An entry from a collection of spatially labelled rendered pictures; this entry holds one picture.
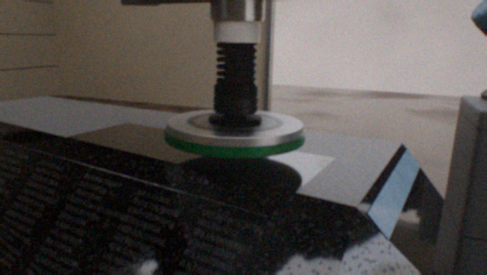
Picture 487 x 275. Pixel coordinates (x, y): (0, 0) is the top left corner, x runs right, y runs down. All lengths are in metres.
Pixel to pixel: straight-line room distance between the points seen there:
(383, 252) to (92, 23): 6.68
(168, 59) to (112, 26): 1.07
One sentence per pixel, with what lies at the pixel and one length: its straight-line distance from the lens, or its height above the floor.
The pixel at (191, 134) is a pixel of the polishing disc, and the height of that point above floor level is 0.92.
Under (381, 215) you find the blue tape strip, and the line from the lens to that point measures 0.53.
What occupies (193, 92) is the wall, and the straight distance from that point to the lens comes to 6.08.
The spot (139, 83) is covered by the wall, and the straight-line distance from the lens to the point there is 6.55.
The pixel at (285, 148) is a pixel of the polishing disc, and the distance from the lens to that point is 0.55.
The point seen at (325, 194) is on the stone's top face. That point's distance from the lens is 0.51.
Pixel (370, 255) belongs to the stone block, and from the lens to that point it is 0.49.
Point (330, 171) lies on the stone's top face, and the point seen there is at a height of 0.87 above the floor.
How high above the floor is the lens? 1.05
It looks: 14 degrees down
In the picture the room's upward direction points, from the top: 2 degrees clockwise
